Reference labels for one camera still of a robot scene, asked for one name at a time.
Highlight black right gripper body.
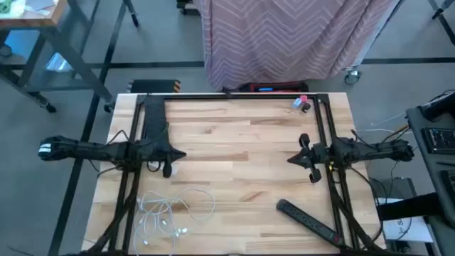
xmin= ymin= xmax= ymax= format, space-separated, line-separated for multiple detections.
xmin=300 ymin=133 xmax=331 ymax=184

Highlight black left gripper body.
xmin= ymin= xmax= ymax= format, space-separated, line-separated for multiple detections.
xmin=141 ymin=138 xmax=175 ymax=178

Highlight white USB cable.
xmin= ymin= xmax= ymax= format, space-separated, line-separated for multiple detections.
xmin=136 ymin=191 xmax=172 ymax=233
xmin=133 ymin=212 xmax=190 ymax=255
xmin=169 ymin=187 xmax=216 ymax=229

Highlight wide black power strip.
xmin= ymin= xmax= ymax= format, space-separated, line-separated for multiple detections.
xmin=143 ymin=95 xmax=168 ymax=143

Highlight narrow black power strip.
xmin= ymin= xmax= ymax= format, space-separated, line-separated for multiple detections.
xmin=276 ymin=198 xmax=345 ymax=248

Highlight black box yellow stripes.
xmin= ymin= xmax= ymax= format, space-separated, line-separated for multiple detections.
xmin=127 ymin=78 xmax=182 ymax=94

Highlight red black toolbox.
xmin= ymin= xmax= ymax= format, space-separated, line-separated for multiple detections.
xmin=241 ymin=81 xmax=309 ymax=94

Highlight metal wheeled rack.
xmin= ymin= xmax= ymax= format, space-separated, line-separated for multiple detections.
xmin=343 ymin=0 xmax=408 ymax=86

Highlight grey desk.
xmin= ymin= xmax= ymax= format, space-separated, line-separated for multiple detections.
xmin=406 ymin=105 xmax=455 ymax=256

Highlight white paper sheet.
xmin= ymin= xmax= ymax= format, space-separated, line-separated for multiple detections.
xmin=378 ymin=198 xmax=434 ymax=243

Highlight black keypad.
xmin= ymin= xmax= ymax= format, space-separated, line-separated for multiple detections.
xmin=421 ymin=127 xmax=455 ymax=155

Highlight pink chevron cloth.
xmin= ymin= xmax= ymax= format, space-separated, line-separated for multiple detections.
xmin=198 ymin=0 xmax=405 ymax=92

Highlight black curved device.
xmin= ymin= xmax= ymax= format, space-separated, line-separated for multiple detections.
xmin=418 ymin=91 xmax=455 ymax=122

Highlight black keyboard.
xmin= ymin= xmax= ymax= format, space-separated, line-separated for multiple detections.
xmin=439 ymin=169 xmax=455 ymax=200

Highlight black stand leg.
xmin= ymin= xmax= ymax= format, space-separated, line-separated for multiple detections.
xmin=122 ymin=0 xmax=140 ymax=28
xmin=428 ymin=0 xmax=455 ymax=36

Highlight wooden side table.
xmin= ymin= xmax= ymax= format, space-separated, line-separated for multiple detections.
xmin=0 ymin=0 xmax=117 ymax=114

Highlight black aluminium table frame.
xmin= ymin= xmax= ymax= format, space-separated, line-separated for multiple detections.
xmin=108 ymin=92 xmax=387 ymax=256

